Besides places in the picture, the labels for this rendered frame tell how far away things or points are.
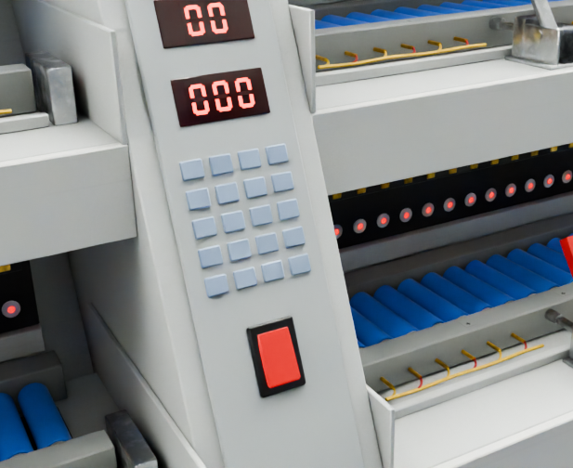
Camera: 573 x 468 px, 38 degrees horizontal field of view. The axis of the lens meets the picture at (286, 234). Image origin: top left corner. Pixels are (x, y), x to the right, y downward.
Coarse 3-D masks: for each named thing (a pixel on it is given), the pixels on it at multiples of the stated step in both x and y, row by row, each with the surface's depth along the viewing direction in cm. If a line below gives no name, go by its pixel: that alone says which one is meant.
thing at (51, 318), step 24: (0, 0) 54; (0, 24) 54; (0, 48) 54; (48, 264) 55; (48, 288) 55; (72, 288) 56; (48, 312) 55; (72, 312) 55; (48, 336) 55; (72, 336) 55; (72, 360) 55
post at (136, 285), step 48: (48, 0) 45; (96, 0) 37; (288, 48) 41; (144, 96) 38; (144, 144) 37; (144, 192) 37; (144, 240) 38; (336, 240) 41; (96, 288) 50; (144, 288) 40; (336, 288) 41; (144, 336) 42; (192, 336) 38; (192, 384) 38; (192, 432) 38
